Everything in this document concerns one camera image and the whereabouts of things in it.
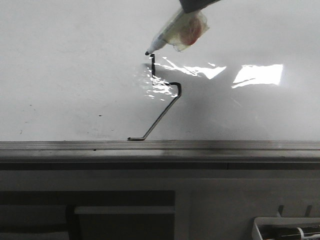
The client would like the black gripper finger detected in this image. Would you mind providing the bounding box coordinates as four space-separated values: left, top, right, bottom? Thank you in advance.
179 0 219 13

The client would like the white whiteboard marker with tape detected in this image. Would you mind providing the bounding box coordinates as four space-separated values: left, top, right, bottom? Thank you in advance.
145 9 209 56

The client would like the white marker holder tray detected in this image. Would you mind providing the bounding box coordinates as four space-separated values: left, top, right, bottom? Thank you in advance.
251 217 320 240

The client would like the black marker in tray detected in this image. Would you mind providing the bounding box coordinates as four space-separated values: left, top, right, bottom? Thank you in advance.
261 226 320 240

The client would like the white whiteboard with metal frame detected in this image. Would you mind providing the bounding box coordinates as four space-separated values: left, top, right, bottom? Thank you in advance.
0 0 320 170

